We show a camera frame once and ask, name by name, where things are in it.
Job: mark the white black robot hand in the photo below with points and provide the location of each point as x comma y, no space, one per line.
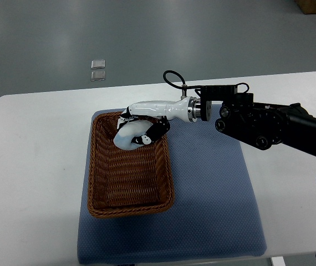
159,113

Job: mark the light blue plush toy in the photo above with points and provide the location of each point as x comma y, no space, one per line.
133,135

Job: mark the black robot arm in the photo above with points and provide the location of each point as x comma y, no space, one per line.
260,125

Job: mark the brown wicker basket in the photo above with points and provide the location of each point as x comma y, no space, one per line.
126,183

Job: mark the upper metal floor plate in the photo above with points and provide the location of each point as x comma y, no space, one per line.
98,64

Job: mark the blue textured mat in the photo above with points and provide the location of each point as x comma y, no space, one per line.
214,214

